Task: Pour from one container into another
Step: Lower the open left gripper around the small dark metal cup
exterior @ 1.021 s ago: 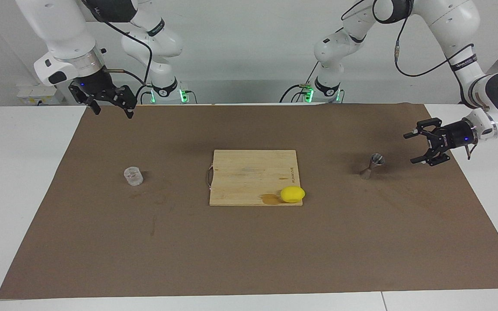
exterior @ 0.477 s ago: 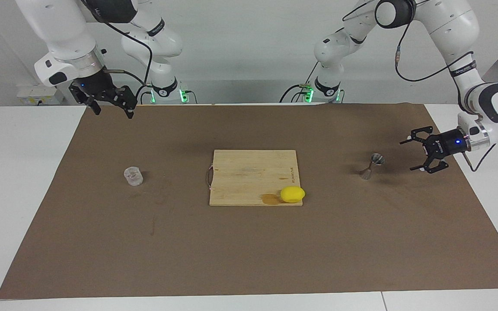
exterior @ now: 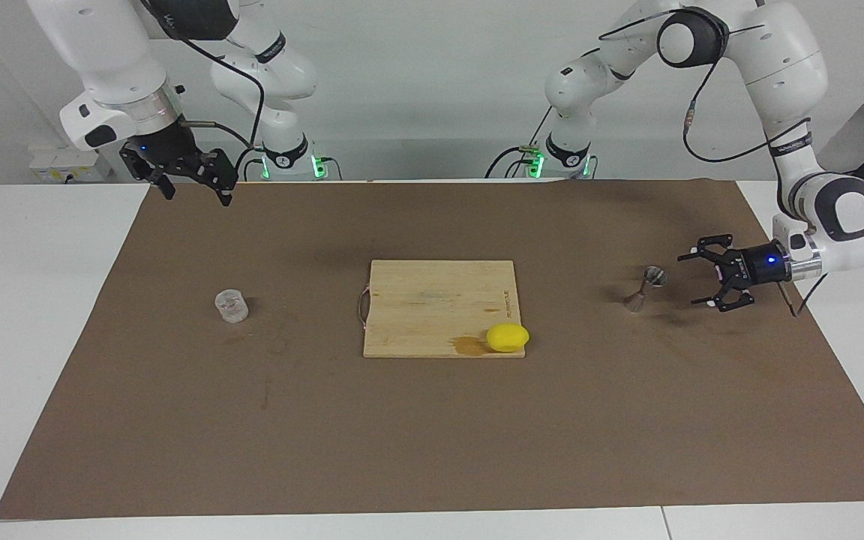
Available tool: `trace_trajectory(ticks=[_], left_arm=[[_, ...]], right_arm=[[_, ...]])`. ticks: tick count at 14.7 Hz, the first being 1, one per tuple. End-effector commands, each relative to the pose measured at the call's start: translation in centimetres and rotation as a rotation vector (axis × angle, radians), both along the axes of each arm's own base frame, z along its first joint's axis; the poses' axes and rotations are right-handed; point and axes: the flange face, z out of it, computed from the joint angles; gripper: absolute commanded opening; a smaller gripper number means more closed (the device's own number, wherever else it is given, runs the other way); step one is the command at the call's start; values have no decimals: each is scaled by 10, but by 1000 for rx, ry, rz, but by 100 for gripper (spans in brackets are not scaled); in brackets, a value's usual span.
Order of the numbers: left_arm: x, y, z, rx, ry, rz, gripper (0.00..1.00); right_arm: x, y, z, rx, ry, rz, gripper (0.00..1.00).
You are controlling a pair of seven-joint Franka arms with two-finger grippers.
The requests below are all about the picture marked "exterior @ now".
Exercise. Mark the clear glass cup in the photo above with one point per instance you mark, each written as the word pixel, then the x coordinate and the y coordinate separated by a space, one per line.
pixel 231 306

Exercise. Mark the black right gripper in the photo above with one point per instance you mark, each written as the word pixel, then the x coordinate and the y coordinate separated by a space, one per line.
pixel 162 150

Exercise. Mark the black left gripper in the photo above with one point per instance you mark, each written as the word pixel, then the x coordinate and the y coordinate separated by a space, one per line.
pixel 758 266

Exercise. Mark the steel double jigger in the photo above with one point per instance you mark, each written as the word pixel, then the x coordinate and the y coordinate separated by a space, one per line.
pixel 653 277

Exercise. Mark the brown table mat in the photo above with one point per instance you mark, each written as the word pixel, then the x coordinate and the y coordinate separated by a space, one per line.
pixel 432 435

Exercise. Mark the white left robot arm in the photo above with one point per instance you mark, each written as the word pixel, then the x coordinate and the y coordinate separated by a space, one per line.
pixel 777 60

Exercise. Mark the white wall power strip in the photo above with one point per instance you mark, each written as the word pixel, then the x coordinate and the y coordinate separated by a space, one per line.
pixel 64 165

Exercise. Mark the wooden cutting board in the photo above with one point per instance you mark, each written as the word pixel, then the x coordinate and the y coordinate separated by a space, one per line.
pixel 432 307

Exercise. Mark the yellow lemon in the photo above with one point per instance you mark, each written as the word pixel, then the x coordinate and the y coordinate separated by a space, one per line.
pixel 508 338

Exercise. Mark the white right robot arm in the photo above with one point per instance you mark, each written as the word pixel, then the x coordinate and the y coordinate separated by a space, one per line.
pixel 117 67

